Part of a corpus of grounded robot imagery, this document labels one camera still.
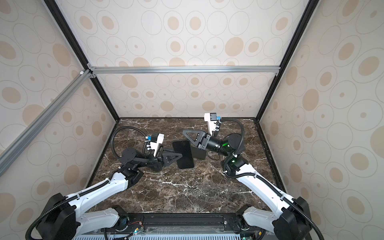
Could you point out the black smartphone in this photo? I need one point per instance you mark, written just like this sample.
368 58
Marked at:
184 147

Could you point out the silver aluminium rail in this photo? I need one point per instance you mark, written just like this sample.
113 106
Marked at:
186 70
26 137

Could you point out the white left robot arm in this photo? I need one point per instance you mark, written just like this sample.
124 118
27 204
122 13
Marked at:
63 216

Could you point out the black corner frame post right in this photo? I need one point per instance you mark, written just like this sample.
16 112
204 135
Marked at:
302 25

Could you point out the silver aluminium rail left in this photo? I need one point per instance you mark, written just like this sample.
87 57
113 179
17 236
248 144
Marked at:
26 137

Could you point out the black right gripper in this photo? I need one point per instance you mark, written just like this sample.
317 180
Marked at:
202 140

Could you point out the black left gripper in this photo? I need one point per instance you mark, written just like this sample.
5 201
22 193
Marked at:
158 161

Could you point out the black corner frame post left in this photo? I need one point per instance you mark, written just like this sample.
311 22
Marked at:
59 18

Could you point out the silver aluminium rail back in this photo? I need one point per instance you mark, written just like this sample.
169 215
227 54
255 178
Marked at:
186 70

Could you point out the black phone case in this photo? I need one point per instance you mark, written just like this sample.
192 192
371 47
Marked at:
198 153

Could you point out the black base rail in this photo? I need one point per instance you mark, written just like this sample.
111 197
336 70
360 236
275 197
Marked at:
189 226

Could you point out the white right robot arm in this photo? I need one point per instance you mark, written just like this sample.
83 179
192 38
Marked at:
288 218

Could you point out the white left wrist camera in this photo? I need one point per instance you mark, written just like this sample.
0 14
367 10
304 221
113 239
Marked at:
154 142

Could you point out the black corner frame post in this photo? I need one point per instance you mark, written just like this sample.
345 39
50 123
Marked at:
302 25
59 18

